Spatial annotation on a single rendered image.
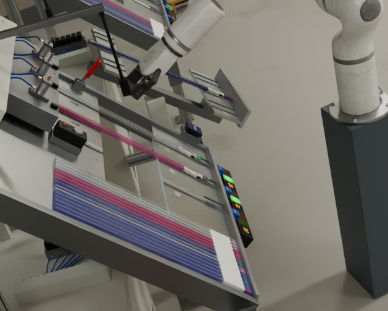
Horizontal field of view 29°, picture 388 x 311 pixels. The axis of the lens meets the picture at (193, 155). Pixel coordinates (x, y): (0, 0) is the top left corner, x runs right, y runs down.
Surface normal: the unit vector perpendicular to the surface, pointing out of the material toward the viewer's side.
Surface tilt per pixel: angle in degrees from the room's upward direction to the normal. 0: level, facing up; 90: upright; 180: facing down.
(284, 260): 0
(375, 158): 90
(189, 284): 90
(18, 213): 90
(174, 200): 47
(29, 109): 90
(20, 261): 0
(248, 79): 0
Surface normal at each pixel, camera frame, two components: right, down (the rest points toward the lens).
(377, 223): 0.38, 0.43
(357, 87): -0.12, 0.57
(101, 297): -0.22, -0.81
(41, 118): 0.15, 0.51
